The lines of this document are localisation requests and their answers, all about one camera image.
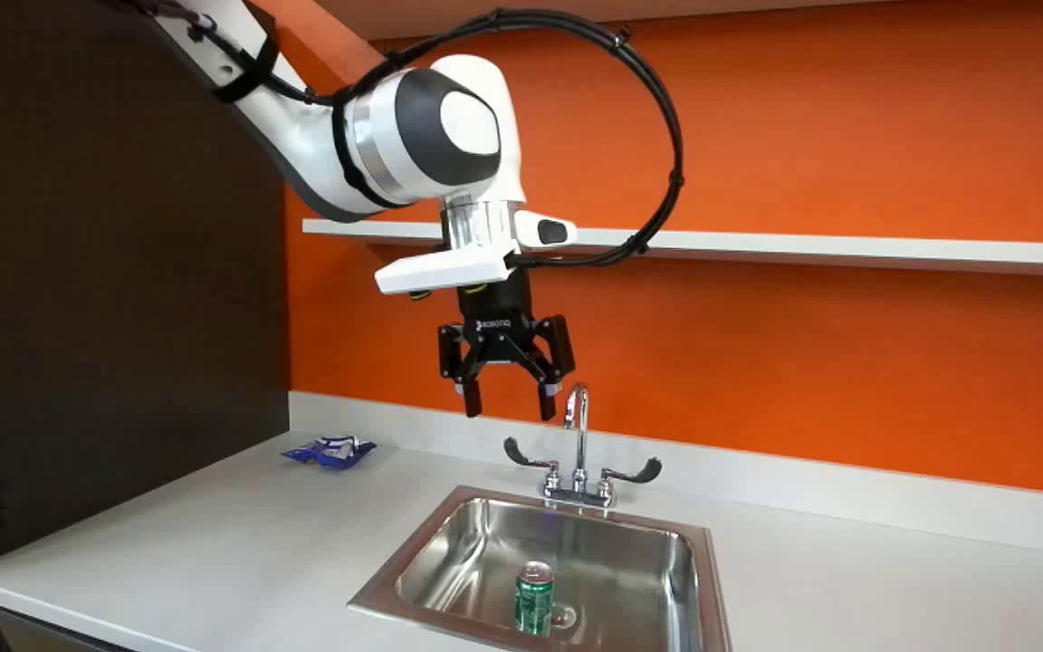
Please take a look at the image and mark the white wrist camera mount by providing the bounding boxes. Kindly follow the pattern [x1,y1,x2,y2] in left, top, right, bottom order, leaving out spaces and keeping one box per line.
[374,234,514,299]

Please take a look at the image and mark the blue plastic packet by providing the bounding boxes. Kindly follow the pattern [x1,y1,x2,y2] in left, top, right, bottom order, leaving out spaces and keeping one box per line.
[279,433,379,473]

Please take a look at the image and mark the stainless steel sink basin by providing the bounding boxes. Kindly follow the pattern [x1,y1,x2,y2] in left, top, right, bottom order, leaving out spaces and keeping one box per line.
[347,483,736,652]

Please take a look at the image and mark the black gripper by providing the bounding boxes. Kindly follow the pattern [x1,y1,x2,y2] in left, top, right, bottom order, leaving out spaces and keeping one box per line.
[437,265,574,422]

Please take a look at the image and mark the chrome faucet with two handles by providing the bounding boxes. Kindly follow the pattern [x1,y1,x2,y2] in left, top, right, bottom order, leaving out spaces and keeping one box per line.
[501,380,666,523]

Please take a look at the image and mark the white wall shelf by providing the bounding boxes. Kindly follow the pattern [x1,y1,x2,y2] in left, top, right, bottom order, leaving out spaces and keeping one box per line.
[302,215,1043,282]

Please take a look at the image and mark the green soda can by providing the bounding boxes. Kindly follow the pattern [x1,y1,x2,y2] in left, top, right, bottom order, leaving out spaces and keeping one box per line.
[512,556,559,638]

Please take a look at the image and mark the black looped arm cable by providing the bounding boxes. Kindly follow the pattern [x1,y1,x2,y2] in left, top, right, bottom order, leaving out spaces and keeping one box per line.
[188,0,687,273]

